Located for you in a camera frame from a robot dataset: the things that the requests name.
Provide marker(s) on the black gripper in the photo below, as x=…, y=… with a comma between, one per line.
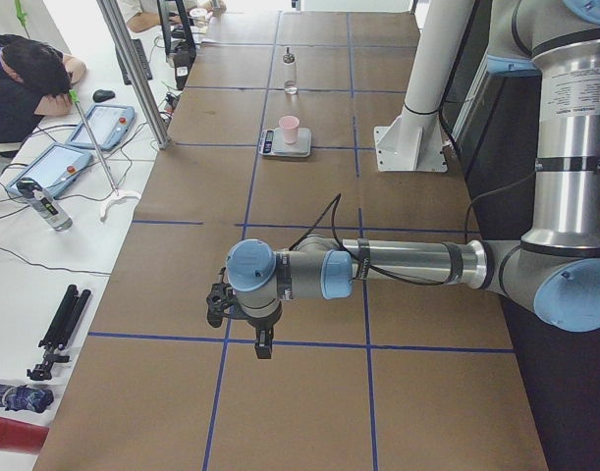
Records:
x=262, y=325

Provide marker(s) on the glass sauce dispenser bottle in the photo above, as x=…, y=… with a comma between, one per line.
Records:
x=289, y=70

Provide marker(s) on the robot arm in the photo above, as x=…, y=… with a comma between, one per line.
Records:
x=553, y=269

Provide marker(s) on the digital kitchen scale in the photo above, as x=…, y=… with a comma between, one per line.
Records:
x=272, y=144

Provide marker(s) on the black folded tripod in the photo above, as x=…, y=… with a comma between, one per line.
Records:
x=60, y=331

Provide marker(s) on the metal reacher stick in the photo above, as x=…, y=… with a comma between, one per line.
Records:
x=117, y=194

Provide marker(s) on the blue folded umbrella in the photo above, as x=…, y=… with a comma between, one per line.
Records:
x=18, y=398

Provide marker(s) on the far blue teach pendant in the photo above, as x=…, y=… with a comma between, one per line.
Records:
x=109, y=124

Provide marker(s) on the blue teach pendant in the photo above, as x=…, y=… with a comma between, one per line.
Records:
x=55, y=169
x=109, y=124

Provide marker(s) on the near blue teach pendant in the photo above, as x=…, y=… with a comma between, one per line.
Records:
x=55, y=169

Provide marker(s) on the clear water bottle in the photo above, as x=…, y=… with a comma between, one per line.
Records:
x=44, y=204

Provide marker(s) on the red cylinder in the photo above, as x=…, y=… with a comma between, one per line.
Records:
x=21, y=437

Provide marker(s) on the black computer mouse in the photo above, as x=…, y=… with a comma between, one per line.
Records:
x=102, y=95

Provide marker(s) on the black monitor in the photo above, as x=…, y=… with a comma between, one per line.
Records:
x=180, y=51

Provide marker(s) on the person in black shirt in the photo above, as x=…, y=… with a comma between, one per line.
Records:
x=35, y=82

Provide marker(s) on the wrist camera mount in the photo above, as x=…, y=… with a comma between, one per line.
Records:
x=222, y=303

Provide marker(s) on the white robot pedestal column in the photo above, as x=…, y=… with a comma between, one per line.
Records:
x=413, y=142

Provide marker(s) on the aluminium frame post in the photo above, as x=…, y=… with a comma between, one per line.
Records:
x=126, y=49

